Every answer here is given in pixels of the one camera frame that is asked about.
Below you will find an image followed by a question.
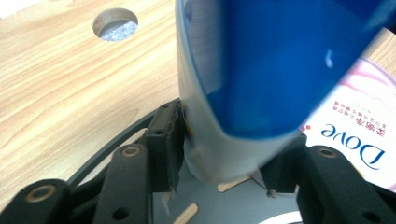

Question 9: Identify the white bottle with blue cap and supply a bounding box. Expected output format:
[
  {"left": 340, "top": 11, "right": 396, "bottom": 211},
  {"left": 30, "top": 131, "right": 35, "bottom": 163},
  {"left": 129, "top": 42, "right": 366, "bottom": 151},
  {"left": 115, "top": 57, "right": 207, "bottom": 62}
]
[{"left": 175, "top": 0, "right": 396, "bottom": 185}]

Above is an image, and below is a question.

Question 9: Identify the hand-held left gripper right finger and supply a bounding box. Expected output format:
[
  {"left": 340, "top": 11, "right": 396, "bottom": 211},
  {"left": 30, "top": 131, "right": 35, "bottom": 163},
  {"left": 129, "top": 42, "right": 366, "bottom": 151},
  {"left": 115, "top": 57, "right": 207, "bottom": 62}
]
[{"left": 259, "top": 132, "right": 308, "bottom": 199}]

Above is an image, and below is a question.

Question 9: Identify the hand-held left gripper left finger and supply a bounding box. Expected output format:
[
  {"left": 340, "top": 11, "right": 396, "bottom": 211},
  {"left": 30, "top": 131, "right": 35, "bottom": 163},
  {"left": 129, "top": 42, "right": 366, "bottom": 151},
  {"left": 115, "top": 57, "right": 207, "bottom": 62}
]
[{"left": 145, "top": 98, "right": 187, "bottom": 193}]

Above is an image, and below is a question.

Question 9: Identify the pink round tub white label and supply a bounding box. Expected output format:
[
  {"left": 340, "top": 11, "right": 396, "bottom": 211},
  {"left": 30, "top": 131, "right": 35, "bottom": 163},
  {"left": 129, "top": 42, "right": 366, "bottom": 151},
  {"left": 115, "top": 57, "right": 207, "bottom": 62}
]
[{"left": 298, "top": 56, "right": 396, "bottom": 193}]

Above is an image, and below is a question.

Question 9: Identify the black fan-shaped slotted tray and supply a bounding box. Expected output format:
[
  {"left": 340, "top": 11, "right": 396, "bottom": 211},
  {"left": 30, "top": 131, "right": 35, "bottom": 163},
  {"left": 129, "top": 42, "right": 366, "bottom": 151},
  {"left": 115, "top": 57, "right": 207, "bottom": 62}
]
[{"left": 65, "top": 109, "right": 396, "bottom": 224}]

